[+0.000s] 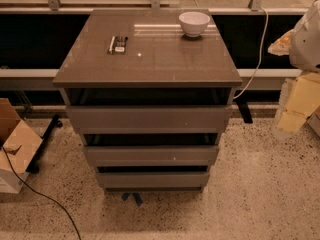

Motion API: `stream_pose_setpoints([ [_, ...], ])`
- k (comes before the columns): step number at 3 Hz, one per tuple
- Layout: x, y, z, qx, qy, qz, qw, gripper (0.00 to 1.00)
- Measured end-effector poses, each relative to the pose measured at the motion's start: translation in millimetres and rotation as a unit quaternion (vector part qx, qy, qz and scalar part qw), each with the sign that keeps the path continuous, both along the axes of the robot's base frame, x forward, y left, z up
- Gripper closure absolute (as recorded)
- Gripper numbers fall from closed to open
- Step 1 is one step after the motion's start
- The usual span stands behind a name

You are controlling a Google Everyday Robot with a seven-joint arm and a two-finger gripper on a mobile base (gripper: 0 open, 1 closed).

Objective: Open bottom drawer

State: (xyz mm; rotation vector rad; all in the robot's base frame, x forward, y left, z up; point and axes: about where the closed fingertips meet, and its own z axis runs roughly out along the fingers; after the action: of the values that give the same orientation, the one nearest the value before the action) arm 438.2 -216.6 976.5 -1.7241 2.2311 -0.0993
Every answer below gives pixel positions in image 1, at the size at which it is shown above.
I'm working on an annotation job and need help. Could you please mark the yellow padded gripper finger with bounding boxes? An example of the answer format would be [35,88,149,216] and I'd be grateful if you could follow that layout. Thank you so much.
[273,73,320,138]
[268,30,293,56]

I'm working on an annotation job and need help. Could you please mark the grey bottom drawer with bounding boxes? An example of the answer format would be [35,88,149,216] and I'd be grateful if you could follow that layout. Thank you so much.
[96,172,209,188]

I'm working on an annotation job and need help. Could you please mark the grey drawer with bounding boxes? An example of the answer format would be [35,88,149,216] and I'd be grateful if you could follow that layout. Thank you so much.
[84,146,218,167]
[66,106,231,134]
[96,172,209,188]

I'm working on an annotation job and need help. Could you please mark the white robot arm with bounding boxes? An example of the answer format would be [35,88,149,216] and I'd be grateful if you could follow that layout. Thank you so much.
[268,0,320,137]

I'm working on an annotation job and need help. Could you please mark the grey drawer cabinet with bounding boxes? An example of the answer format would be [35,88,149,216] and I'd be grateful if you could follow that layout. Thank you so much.
[59,10,241,192]

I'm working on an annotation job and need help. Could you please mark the grey top drawer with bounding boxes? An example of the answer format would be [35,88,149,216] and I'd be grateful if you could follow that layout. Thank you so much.
[66,106,231,134]

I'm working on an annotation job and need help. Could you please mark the grey middle drawer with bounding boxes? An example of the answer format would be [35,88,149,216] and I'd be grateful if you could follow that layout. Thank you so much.
[84,146,218,167]

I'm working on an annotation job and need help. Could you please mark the open cardboard box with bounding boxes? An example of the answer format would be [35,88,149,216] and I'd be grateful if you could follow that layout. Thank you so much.
[0,98,42,194]

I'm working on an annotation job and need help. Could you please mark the cardboard box at right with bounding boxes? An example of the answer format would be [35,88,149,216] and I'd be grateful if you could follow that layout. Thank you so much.
[308,107,320,137]

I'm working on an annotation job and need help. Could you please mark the white ceramic bowl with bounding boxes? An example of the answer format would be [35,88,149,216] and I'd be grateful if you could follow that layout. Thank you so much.
[179,12,210,37]

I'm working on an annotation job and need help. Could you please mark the small black white packet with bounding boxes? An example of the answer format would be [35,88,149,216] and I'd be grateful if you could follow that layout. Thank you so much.
[107,36,128,55]

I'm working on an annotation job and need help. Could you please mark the black stand leg left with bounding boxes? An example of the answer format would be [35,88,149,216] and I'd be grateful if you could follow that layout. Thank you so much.
[27,115,63,174]

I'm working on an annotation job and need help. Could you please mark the white hanging cable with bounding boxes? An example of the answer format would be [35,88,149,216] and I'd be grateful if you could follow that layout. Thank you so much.
[233,7,270,101]

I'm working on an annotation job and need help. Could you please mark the black bracket right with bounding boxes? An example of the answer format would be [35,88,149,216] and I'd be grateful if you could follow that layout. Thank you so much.
[235,97,253,124]

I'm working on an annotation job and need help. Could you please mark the black floor cable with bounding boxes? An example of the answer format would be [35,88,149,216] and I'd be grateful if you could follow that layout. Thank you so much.
[0,146,83,240]

